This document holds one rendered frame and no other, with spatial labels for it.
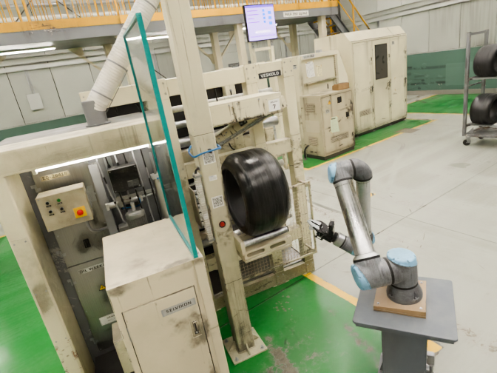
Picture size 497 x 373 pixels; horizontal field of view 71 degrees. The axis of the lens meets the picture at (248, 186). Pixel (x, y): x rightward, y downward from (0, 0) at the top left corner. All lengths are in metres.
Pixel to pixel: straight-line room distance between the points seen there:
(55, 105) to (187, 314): 9.90
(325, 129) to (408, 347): 5.11
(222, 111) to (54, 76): 9.06
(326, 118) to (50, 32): 5.13
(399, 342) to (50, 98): 10.29
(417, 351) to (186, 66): 2.05
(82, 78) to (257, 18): 6.37
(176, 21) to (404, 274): 1.81
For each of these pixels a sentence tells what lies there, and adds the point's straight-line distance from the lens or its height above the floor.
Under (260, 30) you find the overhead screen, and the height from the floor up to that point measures 2.48.
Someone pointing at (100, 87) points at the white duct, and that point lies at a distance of 2.28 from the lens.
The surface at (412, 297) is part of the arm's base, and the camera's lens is 2.17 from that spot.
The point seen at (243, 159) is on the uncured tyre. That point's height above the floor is 1.45.
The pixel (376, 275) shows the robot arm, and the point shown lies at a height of 0.85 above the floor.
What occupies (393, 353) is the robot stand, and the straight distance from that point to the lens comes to 2.40.
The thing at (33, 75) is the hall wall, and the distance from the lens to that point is 11.15.
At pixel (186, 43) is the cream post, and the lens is 2.07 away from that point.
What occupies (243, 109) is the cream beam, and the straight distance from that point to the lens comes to 2.45.
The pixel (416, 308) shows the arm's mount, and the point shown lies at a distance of 2.17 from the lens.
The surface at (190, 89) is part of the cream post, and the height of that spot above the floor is 1.92.
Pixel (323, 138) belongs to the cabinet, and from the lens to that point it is 6.87.
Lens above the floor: 2.00
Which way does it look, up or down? 19 degrees down
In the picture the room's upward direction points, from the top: 9 degrees counter-clockwise
